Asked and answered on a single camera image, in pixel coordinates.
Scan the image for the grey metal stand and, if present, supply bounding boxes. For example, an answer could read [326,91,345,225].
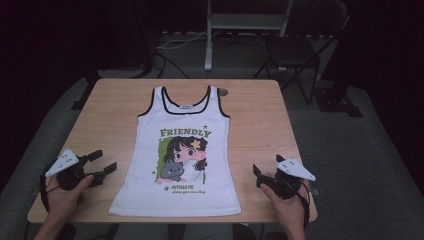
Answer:
[204,0,294,72]

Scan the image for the black floor foot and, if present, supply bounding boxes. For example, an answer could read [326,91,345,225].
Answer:
[70,78,98,111]

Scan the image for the white printed tank top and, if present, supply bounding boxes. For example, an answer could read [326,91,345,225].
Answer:
[108,85,242,218]

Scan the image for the person's left hand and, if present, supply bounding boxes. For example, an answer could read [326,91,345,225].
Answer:
[42,173,95,221]

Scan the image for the black stand with base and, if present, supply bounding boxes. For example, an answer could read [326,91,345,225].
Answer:
[314,33,364,118]

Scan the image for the person's right hand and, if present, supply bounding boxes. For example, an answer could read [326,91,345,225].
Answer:
[259,178,311,232]

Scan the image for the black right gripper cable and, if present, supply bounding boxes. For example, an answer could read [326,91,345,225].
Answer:
[286,179,312,231]

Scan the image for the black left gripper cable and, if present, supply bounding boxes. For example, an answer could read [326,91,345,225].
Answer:
[39,173,63,214]

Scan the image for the black folding chair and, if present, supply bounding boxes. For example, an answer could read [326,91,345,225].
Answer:
[254,0,351,105]

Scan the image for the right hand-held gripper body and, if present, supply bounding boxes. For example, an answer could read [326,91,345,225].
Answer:
[263,157,317,201]

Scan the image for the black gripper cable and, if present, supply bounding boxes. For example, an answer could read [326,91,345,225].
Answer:
[286,179,312,231]
[39,173,63,214]

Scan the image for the white floor cable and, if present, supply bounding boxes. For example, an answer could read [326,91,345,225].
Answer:
[156,30,221,51]

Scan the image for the black floor cable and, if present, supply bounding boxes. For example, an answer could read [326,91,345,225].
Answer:
[153,49,190,80]

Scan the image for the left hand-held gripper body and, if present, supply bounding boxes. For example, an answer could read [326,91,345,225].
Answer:
[44,147,101,192]

